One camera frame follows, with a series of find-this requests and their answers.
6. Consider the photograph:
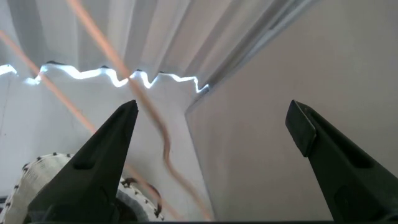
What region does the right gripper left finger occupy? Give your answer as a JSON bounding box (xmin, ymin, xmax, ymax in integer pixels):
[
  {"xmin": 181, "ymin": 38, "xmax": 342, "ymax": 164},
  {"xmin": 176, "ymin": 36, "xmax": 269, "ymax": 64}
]
[{"xmin": 27, "ymin": 99, "xmax": 139, "ymax": 223}]

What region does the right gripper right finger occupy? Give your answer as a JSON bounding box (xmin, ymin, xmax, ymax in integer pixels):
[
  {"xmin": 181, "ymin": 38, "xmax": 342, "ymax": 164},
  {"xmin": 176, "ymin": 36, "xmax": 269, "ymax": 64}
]
[{"xmin": 285, "ymin": 99, "xmax": 398, "ymax": 223}]

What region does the white laundry basket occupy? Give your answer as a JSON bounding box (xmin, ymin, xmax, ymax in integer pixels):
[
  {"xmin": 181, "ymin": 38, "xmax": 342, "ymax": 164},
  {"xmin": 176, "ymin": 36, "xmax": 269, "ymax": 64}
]
[{"xmin": 0, "ymin": 152, "xmax": 165, "ymax": 223}]

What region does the pink clothes hanger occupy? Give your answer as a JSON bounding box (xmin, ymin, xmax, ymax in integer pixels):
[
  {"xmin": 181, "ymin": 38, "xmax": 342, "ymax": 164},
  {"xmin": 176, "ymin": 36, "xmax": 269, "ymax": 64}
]
[{"xmin": 0, "ymin": 0, "xmax": 215, "ymax": 222}]

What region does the white curtain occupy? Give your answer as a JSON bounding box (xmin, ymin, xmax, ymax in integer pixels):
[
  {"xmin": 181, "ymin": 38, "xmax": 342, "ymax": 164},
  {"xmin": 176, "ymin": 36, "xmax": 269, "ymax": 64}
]
[{"xmin": 0, "ymin": 0, "xmax": 315, "ymax": 94}]

